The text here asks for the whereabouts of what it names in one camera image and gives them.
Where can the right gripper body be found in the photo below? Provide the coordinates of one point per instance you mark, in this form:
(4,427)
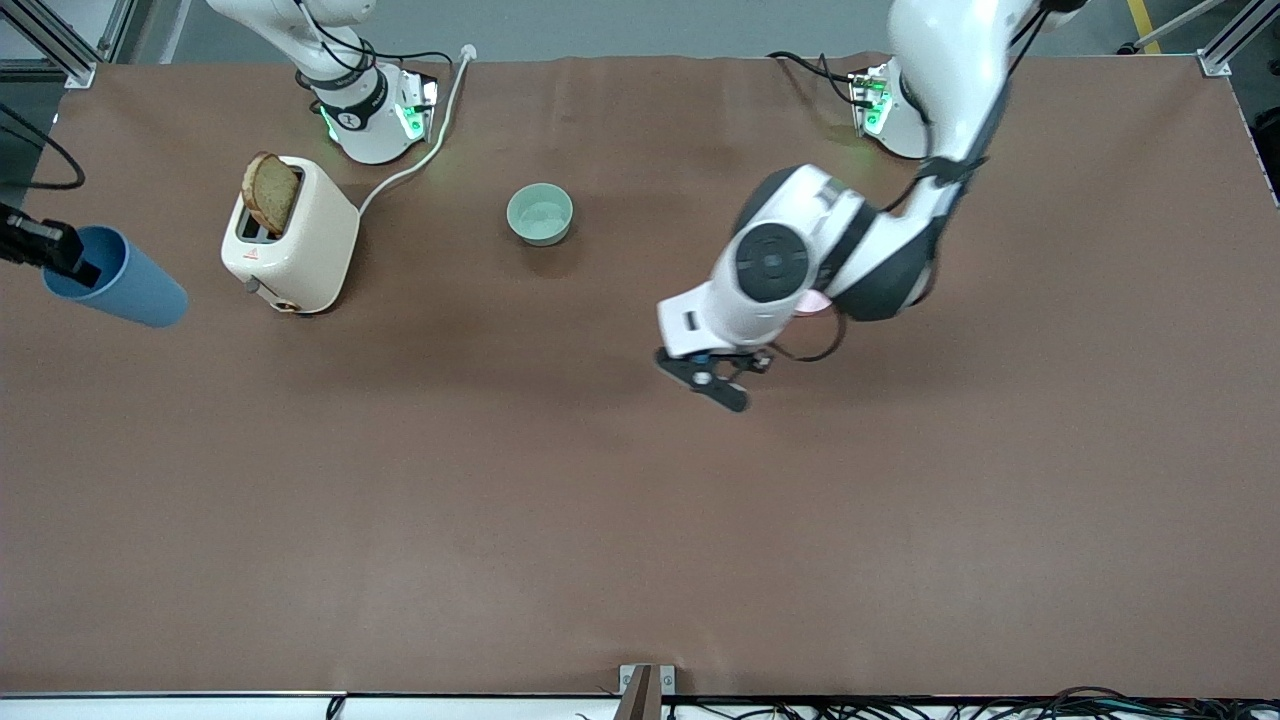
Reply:
(33,243)

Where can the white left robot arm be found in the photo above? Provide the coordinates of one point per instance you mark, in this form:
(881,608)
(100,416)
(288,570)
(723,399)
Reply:
(900,230)

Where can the pale pink bowl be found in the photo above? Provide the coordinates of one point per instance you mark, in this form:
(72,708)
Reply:
(815,305)

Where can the mint green bowl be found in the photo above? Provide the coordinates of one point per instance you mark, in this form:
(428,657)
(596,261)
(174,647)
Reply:
(540,215)

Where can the brown bread slice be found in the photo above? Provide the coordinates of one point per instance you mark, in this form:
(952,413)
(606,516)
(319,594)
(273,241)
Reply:
(268,192)

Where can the brown table cover mat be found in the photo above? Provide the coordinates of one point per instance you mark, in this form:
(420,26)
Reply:
(600,520)

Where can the cream white toaster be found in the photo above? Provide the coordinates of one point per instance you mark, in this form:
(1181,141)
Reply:
(315,240)

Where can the aluminium frame post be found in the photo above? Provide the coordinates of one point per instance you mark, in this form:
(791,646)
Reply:
(1235,40)
(65,45)

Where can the grey metal table bracket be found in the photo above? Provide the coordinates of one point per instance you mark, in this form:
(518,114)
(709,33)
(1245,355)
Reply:
(646,692)

